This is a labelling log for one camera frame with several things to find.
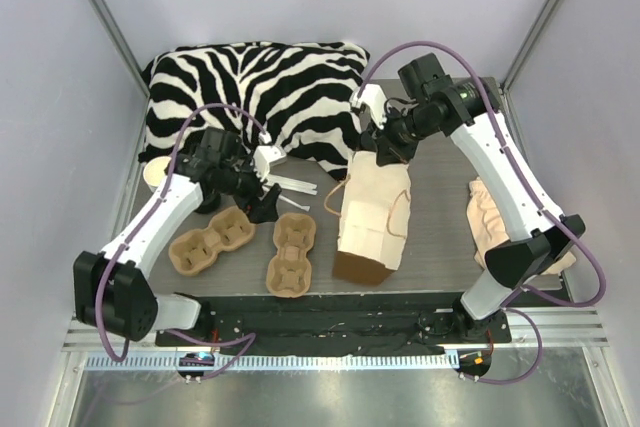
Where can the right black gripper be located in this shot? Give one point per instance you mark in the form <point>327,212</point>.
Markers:
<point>382,142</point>

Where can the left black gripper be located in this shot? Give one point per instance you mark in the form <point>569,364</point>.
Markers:
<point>258,193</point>

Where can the cardboard cup carrier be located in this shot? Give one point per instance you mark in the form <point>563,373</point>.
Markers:
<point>289,272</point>
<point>198,249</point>

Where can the brown paper bag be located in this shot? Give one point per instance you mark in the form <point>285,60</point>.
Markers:
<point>373,207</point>

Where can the stack of paper cups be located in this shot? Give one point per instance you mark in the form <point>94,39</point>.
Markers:
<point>154,172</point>

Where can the black cup lid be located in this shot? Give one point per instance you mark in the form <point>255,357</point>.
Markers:
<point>366,142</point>

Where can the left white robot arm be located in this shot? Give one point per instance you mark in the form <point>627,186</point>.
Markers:
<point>111,288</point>

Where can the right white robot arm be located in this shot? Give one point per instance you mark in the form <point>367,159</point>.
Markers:
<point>538,232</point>

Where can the white wrapped straw upper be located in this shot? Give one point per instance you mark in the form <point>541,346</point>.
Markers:
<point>291,184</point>

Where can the zebra print pillow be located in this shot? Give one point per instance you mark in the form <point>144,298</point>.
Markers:
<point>299,93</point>

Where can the beige folded cloth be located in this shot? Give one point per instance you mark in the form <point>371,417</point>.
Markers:
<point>485,221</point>

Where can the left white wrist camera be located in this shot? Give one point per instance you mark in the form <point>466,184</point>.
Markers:
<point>266,155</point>

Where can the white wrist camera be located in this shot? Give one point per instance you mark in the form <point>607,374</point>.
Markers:
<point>371,98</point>
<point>266,155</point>

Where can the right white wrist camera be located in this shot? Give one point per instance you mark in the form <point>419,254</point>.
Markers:
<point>371,98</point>

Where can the white slotted cable duct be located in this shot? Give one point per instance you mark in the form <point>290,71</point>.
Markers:
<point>189,361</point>

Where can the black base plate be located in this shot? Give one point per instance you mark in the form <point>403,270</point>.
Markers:
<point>369,324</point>

